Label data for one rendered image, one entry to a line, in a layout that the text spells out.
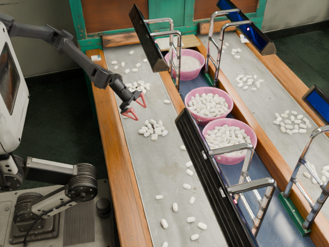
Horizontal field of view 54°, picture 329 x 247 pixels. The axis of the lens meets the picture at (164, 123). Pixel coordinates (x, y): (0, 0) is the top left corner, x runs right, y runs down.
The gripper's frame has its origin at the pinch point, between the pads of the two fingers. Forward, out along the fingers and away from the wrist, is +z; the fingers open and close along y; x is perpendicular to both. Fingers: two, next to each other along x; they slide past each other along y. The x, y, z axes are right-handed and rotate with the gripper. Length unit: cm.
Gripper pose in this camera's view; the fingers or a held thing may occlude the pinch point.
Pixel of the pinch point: (140, 112)
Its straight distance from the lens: 150.8
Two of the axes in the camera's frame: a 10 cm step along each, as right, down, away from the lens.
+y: -3.4, 6.5, -6.8
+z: 6.0, 7.1, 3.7
